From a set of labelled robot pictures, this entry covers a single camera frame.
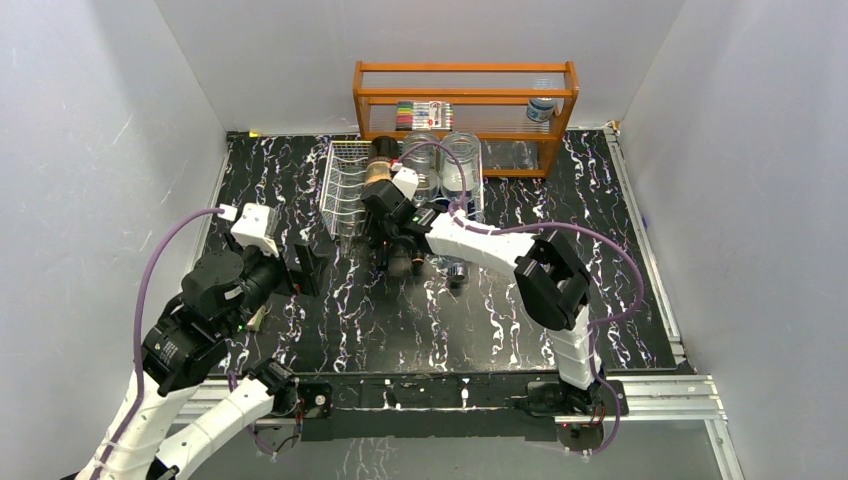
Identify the dark green wine bottle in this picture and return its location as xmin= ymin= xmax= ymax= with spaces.
xmin=371 ymin=235 xmax=416 ymax=277

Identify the pack of coloured markers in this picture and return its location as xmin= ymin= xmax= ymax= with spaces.
xmin=395 ymin=101 xmax=454 ymax=131

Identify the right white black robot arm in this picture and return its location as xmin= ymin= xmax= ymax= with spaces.
xmin=360 ymin=180 xmax=603 ymax=414

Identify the small white blue jar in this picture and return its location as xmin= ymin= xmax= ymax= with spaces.
xmin=526 ymin=97 xmax=557 ymax=123

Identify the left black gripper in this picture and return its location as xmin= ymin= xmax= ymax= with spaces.
xmin=222 ymin=224 xmax=330 ymax=337

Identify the square bottle brown label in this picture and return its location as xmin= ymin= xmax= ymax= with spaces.
xmin=410 ymin=249 xmax=427 ymax=277

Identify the white box red mark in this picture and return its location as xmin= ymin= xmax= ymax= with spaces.
xmin=246 ymin=306 xmax=268 ymax=332

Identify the orange wooden shelf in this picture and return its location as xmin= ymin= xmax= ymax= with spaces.
xmin=352 ymin=61 xmax=580 ymax=179

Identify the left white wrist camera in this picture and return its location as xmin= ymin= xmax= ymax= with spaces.
xmin=218 ymin=203 xmax=280 ymax=258

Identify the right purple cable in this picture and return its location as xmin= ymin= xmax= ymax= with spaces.
xmin=400 ymin=140 xmax=646 ymax=458

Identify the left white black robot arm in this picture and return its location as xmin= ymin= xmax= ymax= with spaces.
xmin=74 ymin=243 xmax=327 ymax=479

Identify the white wire wine rack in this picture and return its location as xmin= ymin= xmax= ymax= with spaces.
xmin=319 ymin=140 xmax=485 ymax=242

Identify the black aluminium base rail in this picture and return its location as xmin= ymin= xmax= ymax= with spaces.
xmin=253 ymin=371 xmax=726 ymax=445

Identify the clear bottle black label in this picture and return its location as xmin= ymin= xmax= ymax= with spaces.
xmin=439 ymin=132 xmax=481 ymax=219

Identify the round clear bottle white cap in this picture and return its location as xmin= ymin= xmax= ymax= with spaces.
xmin=402 ymin=132 xmax=440 ymax=206

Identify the blue glass bottle white cap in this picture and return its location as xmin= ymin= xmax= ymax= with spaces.
xmin=441 ymin=256 xmax=469 ymax=290

